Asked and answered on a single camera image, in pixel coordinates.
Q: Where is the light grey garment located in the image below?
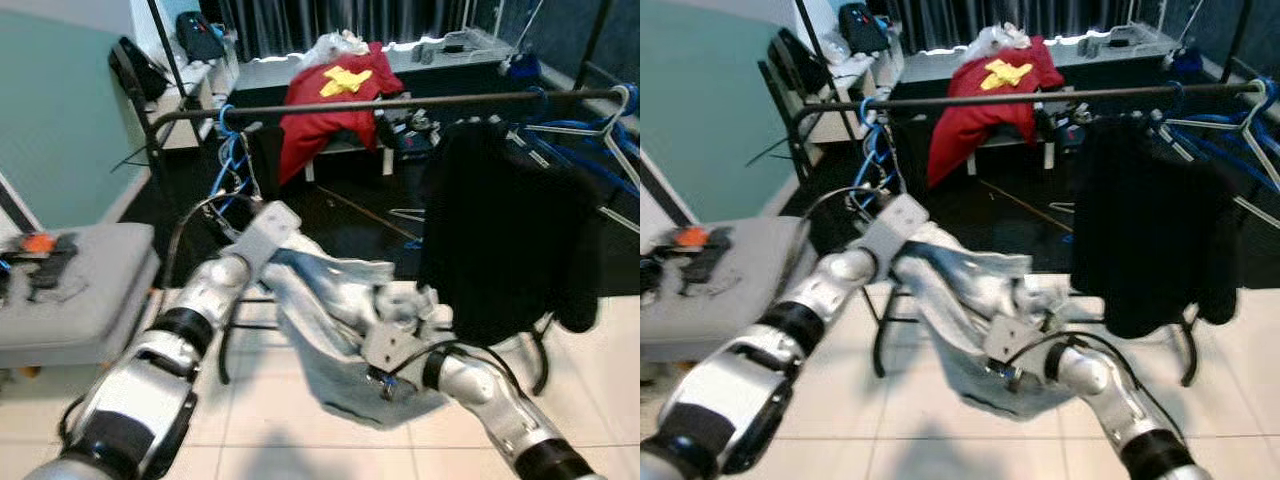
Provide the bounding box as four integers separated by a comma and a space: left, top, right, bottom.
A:
262, 243, 463, 429
890, 235, 1106, 421

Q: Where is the blue plastic hanger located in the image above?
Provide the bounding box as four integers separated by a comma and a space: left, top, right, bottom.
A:
515, 85, 641, 196
1150, 80, 1280, 196
213, 103, 259, 216
853, 97, 901, 216

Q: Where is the black hanging shirt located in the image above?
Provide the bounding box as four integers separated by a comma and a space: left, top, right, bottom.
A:
415, 118, 606, 346
1070, 115, 1241, 341

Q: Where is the low white table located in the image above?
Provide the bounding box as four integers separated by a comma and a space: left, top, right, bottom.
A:
975, 130, 1057, 171
300, 130, 396, 183

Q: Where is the red cloth with yellow star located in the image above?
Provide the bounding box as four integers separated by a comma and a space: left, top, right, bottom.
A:
925, 38, 1066, 189
278, 42, 406, 186

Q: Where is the black metal garment rack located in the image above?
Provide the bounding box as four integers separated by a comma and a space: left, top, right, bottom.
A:
143, 0, 641, 398
790, 0, 1280, 389

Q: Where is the grey cushioned bench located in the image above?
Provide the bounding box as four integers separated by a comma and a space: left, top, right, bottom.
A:
640, 215, 811, 363
0, 222, 161, 376

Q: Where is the black handheld controller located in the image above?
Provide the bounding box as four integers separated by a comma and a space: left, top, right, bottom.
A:
25, 235, 81, 301
680, 228, 736, 296

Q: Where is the white raised platform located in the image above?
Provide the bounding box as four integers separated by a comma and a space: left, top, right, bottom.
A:
235, 30, 546, 96
885, 25, 1181, 86

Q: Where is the white shelf unit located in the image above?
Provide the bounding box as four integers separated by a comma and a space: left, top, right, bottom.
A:
800, 50, 906, 166
150, 55, 241, 151

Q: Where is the crumpled white cloth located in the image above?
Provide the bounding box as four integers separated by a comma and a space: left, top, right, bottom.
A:
305, 30, 373, 61
962, 25, 1031, 56

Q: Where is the dark pleated curtain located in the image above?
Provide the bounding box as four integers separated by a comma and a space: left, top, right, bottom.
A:
875, 0, 1141, 51
215, 0, 501, 56

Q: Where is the black bag with red tag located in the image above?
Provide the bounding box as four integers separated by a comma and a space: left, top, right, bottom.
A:
175, 10, 229, 63
838, 3, 891, 56

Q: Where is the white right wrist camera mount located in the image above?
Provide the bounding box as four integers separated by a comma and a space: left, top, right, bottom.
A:
362, 322, 421, 376
985, 315, 1046, 366

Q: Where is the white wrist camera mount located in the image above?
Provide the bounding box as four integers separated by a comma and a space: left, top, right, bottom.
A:
230, 200, 301, 271
985, 315, 1046, 366
865, 193, 931, 266
362, 322, 421, 376

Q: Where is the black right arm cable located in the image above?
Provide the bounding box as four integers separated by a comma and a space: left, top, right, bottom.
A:
1005, 330, 1161, 411
390, 340, 521, 401

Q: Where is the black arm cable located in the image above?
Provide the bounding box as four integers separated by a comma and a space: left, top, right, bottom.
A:
160, 192, 263, 301
795, 185, 881, 301
1005, 330, 1161, 411
390, 340, 521, 401

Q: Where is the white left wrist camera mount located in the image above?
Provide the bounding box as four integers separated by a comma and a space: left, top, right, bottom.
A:
230, 200, 301, 271
865, 193, 931, 266

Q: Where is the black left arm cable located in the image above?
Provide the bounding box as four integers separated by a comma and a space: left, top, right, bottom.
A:
160, 192, 263, 301
795, 185, 881, 301

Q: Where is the white metal tube frame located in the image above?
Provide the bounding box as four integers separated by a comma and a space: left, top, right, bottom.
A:
1075, 0, 1171, 59
405, 0, 513, 63

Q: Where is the black backpack grey strap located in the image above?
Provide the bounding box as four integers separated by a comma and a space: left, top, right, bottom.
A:
108, 37, 169, 103
765, 28, 831, 101

